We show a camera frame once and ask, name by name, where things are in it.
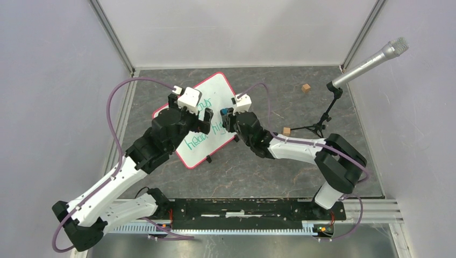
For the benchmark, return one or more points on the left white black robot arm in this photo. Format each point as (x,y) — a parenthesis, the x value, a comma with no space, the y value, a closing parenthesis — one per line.
(88,218)

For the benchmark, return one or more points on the pink framed whiteboard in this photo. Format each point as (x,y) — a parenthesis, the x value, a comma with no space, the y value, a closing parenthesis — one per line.
(196,147)

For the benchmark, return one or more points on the wooden cube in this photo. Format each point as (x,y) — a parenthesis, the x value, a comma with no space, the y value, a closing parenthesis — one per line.
(306,88)
(286,131)

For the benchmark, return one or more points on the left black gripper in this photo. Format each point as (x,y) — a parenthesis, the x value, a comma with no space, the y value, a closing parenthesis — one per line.
(199,125)

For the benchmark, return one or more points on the black microphone tripod stand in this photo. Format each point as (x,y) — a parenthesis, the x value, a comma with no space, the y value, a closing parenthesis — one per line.
(319,127)

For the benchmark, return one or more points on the silver microphone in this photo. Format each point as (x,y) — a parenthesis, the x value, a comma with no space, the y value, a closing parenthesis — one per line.
(391,50)

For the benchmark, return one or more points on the aluminium cable duct rail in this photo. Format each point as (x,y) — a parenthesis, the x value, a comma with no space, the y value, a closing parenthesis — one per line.
(143,227)

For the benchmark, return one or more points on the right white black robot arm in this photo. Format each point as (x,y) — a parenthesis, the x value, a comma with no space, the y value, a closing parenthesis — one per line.
(338,161)

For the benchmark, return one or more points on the near wooden cube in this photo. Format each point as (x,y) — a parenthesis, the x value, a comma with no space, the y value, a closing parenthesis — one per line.
(286,131)

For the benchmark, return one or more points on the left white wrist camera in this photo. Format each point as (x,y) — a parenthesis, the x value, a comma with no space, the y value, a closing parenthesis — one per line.
(188,97)

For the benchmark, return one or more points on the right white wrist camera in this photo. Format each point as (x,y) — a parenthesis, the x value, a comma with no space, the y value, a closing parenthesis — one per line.
(242,103)

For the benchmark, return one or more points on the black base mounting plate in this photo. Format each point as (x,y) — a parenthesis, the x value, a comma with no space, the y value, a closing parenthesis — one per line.
(246,213)

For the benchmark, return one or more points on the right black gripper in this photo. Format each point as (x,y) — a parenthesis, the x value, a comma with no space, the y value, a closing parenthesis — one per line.
(228,120)

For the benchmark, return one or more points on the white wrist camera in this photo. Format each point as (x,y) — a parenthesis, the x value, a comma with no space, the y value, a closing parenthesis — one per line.
(242,103)
(188,97)

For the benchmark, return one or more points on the far wooden cube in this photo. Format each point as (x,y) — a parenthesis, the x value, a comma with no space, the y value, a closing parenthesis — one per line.
(306,88)

